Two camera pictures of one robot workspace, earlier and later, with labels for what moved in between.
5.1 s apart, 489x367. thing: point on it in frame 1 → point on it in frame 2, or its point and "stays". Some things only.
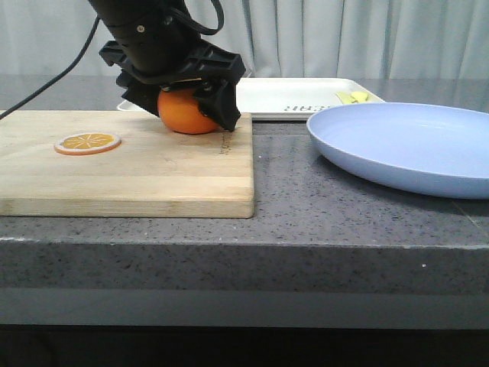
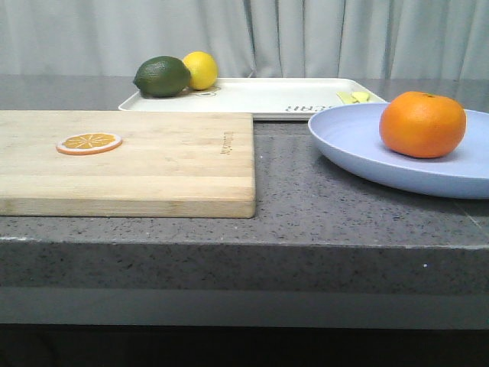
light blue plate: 433,149 stays
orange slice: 86,143 stays
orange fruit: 179,109 → 422,125
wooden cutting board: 153,173 stays
